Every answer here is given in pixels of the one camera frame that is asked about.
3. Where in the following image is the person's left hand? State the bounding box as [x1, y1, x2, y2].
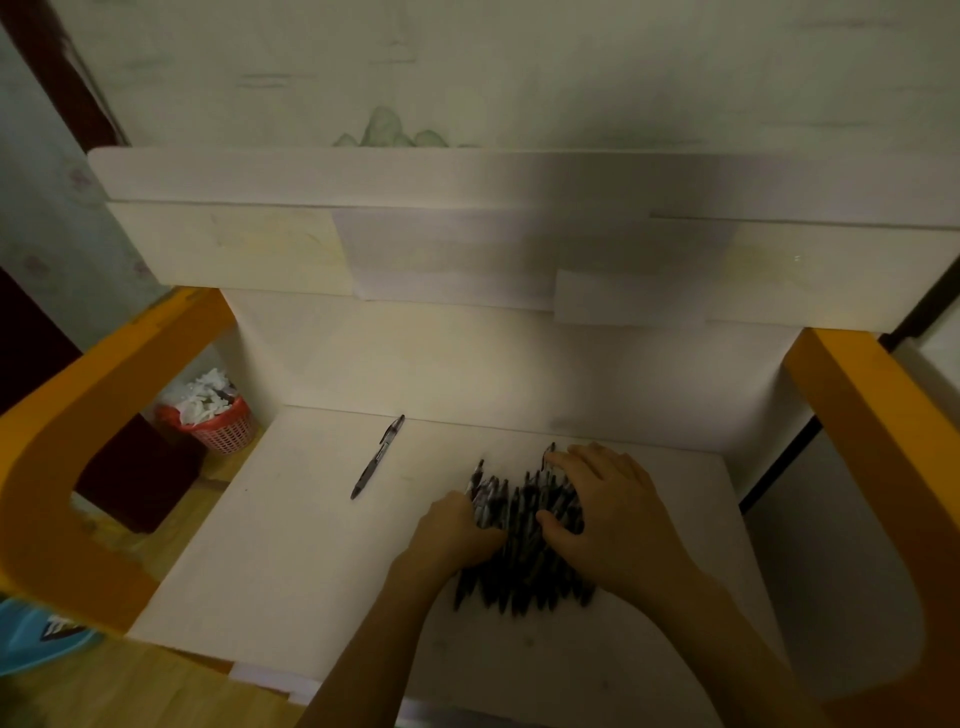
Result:
[389, 491, 510, 594]

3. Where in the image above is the person's right hand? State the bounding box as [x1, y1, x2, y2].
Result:
[534, 442, 703, 609]

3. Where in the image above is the pile of black pens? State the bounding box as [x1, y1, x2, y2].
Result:
[452, 442, 598, 618]

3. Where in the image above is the black gel pen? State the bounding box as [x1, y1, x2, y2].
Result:
[350, 414, 406, 502]

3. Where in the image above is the person's left forearm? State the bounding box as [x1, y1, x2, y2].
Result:
[296, 566, 451, 728]

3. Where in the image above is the person's right forearm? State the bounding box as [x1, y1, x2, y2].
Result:
[644, 573, 834, 728]

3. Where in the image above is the small white paper strip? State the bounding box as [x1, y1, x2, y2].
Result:
[552, 268, 710, 328]

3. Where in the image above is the red plastic basket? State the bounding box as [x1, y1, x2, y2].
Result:
[155, 397, 256, 457]

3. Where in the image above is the large white paper sheet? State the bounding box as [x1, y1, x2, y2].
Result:
[332, 207, 740, 311]

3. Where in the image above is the crumpled white paper trash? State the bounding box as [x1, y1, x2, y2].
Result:
[157, 367, 240, 427]

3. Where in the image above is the black and white packet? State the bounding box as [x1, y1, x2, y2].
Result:
[37, 614, 88, 644]

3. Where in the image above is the blue plastic basin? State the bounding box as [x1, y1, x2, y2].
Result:
[0, 597, 103, 676]

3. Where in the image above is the dark brown corner trim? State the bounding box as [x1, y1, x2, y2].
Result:
[0, 0, 129, 151]

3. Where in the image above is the dark brown door frame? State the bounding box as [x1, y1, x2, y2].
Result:
[0, 266, 84, 418]

